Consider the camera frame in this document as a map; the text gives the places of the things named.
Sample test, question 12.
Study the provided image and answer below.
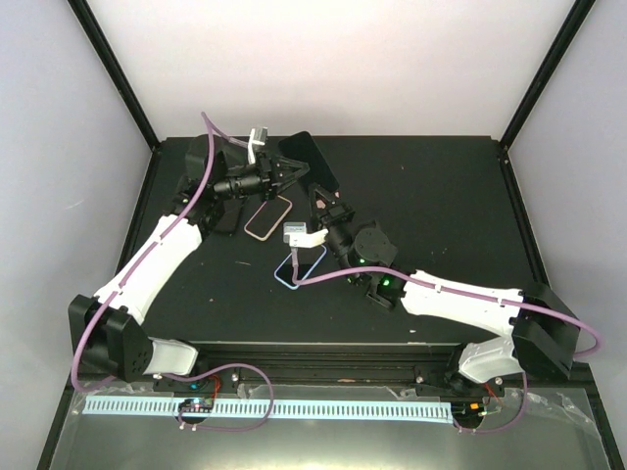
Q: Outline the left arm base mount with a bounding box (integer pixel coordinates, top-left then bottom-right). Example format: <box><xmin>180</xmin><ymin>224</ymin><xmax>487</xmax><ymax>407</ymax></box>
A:
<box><xmin>153</xmin><ymin>367</ymin><xmax>241</xmax><ymax>396</ymax></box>

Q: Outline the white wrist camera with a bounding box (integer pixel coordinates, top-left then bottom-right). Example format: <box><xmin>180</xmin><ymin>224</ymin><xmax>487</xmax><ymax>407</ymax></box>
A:
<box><xmin>247</xmin><ymin>126</ymin><xmax>267</xmax><ymax>165</ymax></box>
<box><xmin>283</xmin><ymin>222</ymin><xmax>328</xmax><ymax>249</ymax></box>

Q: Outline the white slotted cable duct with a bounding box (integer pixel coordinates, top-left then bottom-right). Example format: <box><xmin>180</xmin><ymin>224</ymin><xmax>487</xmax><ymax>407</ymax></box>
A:
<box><xmin>82</xmin><ymin>396</ymin><xmax>453</xmax><ymax>424</ymax></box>

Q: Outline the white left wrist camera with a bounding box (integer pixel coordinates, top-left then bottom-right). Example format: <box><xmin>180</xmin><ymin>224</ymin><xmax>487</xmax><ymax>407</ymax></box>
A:
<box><xmin>247</xmin><ymin>126</ymin><xmax>267</xmax><ymax>165</ymax></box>

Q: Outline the phone in black case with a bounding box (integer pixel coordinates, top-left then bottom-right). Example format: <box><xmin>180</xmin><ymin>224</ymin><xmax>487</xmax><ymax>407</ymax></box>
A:
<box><xmin>215</xmin><ymin>200</ymin><xmax>245</xmax><ymax>236</ymax></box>

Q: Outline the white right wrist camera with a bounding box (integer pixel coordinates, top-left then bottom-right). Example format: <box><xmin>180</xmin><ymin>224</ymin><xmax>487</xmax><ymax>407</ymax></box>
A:
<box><xmin>283</xmin><ymin>222</ymin><xmax>328</xmax><ymax>249</ymax></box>

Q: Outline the right black frame post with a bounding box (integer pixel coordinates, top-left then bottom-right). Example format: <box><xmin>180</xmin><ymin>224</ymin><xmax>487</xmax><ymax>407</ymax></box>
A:
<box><xmin>499</xmin><ymin>0</ymin><xmax>602</xmax><ymax>148</ymax></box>

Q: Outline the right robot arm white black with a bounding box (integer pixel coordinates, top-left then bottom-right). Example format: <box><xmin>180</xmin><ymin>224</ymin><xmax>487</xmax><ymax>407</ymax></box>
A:
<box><xmin>308</xmin><ymin>183</ymin><xmax>581</xmax><ymax>395</ymax></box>

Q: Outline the black frame post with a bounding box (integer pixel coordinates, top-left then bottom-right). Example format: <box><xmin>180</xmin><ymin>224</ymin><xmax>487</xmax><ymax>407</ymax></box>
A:
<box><xmin>499</xmin><ymin>0</ymin><xmax>602</xmax><ymax>148</ymax></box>
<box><xmin>68</xmin><ymin>0</ymin><xmax>160</xmax><ymax>151</ymax></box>

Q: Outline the left black frame post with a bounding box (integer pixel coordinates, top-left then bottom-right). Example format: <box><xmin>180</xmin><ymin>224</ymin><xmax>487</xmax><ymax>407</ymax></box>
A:
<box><xmin>68</xmin><ymin>0</ymin><xmax>160</xmax><ymax>151</ymax></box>

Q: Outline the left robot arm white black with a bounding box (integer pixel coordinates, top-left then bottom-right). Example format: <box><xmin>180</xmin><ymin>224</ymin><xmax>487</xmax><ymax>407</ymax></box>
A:
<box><xmin>68</xmin><ymin>132</ymin><xmax>310</xmax><ymax>391</ymax></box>

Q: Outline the phone in blue case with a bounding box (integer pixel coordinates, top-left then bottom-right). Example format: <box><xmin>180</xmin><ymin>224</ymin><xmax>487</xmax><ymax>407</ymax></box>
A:
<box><xmin>273</xmin><ymin>245</ymin><xmax>327</xmax><ymax>291</ymax></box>

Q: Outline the phone in pink case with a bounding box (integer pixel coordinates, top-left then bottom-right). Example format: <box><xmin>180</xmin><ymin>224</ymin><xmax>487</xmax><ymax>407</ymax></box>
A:
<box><xmin>244</xmin><ymin>196</ymin><xmax>293</xmax><ymax>242</ymax></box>

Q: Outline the black smartphone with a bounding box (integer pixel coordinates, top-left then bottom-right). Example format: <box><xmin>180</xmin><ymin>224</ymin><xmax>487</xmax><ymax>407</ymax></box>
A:
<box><xmin>278</xmin><ymin>131</ymin><xmax>339</xmax><ymax>195</ymax></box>

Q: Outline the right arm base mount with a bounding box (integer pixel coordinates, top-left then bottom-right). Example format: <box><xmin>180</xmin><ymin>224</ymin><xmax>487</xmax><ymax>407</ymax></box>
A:
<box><xmin>414</xmin><ymin>367</ymin><xmax>505</xmax><ymax>400</ymax></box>

